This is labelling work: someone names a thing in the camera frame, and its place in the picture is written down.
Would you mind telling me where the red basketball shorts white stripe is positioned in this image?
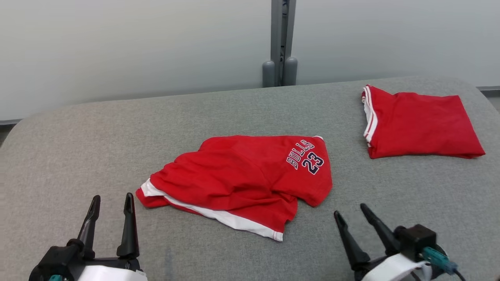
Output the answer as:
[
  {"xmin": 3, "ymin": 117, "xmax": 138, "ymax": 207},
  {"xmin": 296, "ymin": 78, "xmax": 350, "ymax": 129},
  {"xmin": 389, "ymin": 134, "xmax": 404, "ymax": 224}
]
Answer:
[{"xmin": 136, "ymin": 135, "xmax": 333, "ymax": 242}]

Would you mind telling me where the grey partition post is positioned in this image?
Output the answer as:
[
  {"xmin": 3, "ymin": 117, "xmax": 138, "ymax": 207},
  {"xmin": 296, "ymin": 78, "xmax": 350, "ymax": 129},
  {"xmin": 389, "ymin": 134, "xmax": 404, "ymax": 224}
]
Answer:
[{"xmin": 262, "ymin": 0, "xmax": 298, "ymax": 88}]

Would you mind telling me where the red white basketball jersey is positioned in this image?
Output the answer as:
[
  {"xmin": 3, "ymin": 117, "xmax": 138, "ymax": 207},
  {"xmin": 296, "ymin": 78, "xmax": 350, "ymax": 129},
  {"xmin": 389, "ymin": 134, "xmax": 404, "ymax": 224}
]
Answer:
[{"xmin": 361, "ymin": 85, "xmax": 486, "ymax": 159}]

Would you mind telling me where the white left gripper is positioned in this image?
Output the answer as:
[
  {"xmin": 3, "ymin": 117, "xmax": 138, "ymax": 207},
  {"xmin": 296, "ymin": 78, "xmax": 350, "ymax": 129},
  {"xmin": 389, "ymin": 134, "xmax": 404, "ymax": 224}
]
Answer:
[{"xmin": 76, "ymin": 192, "xmax": 148, "ymax": 281}]

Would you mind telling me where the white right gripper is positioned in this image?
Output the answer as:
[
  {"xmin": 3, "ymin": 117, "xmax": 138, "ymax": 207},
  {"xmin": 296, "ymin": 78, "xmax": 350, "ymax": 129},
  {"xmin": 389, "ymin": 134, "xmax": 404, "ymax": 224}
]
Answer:
[{"xmin": 333, "ymin": 203, "xmax": 434, "ymax": 281}]

